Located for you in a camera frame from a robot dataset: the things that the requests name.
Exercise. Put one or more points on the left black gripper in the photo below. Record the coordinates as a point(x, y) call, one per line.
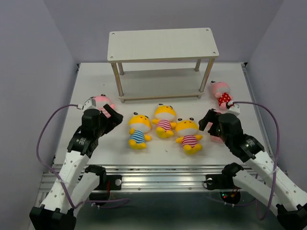
point(116, 118)

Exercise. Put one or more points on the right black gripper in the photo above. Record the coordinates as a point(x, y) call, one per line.
point(210, 116)

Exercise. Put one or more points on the pink toy orange stripes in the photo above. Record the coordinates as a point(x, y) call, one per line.
point(213, 138)

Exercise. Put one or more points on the yellow toy pink stripes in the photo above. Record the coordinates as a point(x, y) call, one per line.
point(164, 121)
point(188, 137)

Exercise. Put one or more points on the yellow toy blue stripes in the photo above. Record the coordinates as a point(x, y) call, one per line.
point(140, 126)

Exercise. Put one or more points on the pink toy red polka-dot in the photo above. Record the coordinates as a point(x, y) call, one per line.
point(221, 92)

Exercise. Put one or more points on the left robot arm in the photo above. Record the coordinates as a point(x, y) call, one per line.
point(76, 179)

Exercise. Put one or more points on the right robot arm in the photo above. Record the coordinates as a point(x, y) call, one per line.
point(285, 199)

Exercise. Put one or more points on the white two-tier shelf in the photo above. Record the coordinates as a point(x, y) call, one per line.
point(161, 45)

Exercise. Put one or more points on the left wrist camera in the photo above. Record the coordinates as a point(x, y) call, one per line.
point(90, 104)

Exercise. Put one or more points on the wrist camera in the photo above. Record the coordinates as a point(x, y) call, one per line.
point(90, 104)
point(233, 109)

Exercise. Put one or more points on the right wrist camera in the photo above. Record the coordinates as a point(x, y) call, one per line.
point(233, 109)

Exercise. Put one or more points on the aluminium rail frame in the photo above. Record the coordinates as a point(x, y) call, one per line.
point(162, 178)

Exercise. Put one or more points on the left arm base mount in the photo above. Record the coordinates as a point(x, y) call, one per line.
point(107, 182)

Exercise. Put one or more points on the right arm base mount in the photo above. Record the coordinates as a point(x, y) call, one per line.
point(229, 193)

